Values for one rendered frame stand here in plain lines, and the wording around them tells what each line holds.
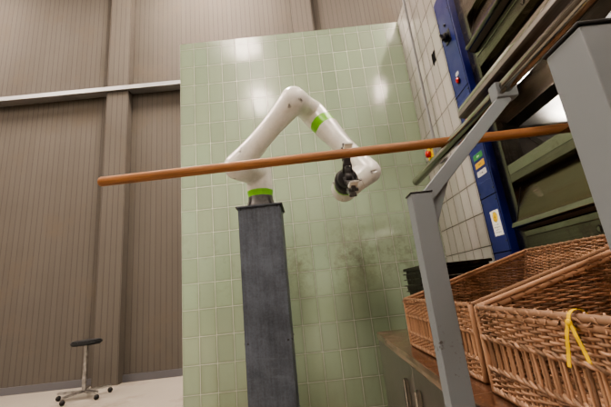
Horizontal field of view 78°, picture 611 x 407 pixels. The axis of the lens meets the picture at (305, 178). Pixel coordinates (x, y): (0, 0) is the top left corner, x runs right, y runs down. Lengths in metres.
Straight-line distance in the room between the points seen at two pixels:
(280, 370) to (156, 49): 5.29
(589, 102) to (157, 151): 5.34
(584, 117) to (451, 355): 0.51
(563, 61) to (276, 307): 1.53
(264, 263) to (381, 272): 0.87
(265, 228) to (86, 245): 4.03
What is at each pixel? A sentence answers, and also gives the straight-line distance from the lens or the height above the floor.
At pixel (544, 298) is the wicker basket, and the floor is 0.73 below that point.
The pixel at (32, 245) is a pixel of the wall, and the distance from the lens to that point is 5.96.
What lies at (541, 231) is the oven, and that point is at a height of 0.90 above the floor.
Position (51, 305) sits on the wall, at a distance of 5.72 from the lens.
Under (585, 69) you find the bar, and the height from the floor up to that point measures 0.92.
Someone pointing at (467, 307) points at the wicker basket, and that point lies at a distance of 0.90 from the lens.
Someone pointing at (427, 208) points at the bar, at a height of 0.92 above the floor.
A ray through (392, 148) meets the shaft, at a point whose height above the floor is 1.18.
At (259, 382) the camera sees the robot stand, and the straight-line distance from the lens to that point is 1.77.
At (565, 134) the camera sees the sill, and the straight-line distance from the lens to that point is 1.39.
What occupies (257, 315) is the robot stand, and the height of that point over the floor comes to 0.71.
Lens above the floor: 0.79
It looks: 17 degrees up
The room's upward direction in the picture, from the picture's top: 6 degrees counter-clockwise
